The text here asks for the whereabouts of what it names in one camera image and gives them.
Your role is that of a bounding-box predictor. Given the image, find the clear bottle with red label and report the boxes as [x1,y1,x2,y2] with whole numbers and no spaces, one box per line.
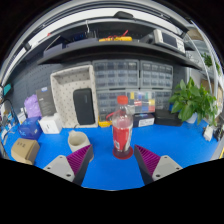
[111,95,134,159]

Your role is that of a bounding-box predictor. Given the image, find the black overhead shelf unit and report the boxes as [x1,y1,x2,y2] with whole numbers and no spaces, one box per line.
[1,3,204,71]

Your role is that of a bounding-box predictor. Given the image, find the green potted plant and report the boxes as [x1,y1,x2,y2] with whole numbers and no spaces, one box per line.
[169,77,218,126]

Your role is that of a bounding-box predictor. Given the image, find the blue carton box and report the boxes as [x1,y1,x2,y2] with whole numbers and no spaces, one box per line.
[18,116,43,140]

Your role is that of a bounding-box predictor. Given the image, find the white wire rack shelf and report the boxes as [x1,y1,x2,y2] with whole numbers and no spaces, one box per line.
[184,24,224,124]

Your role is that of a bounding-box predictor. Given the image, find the grey small-parts drawer cabinet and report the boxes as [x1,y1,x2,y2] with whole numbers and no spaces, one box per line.
[92,59,140,91]
[154,89,173,111]
[139,60,174,90]
[96,89,129,122]

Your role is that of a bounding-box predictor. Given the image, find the black box with white label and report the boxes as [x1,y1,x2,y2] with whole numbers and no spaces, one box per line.
[132,113,156,128]

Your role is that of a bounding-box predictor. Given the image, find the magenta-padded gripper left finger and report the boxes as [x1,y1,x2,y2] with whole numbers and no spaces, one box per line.
[43,144,95,187]

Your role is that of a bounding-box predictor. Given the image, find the black zip pouch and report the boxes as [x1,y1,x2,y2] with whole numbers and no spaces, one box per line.
[72,87,96,126]

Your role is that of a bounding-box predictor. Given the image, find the white carton box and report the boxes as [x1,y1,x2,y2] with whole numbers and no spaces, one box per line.
[38,113,64,135]

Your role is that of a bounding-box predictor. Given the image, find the white and grey mug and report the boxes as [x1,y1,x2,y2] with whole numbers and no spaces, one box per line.
[67,129,92,154]

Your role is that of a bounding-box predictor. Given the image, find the white dotted fabric tray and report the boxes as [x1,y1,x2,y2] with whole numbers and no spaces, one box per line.
[49,64,100,129]

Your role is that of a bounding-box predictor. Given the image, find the flat black case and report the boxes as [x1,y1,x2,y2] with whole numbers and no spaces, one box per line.
[154,109,184,127]

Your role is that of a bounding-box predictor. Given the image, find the brown cardboard box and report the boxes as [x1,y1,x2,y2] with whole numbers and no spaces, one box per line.
[10,138,41,166]

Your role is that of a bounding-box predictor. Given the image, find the purple plastic bag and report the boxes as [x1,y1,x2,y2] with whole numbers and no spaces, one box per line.
[23,93,43,119]

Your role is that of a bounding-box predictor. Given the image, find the clear organizer with coloured parts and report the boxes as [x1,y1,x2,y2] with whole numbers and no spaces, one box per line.
[126,90,157,115]

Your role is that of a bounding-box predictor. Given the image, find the yellow multimeter with red leads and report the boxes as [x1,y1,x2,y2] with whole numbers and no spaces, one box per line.
[98,111,116,128]

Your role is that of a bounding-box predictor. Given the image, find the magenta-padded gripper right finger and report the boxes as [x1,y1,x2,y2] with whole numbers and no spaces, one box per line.
[133,144,184,186]

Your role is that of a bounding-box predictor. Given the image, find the dark grey upright box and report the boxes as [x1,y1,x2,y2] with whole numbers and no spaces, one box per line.
[35,86,58,118]

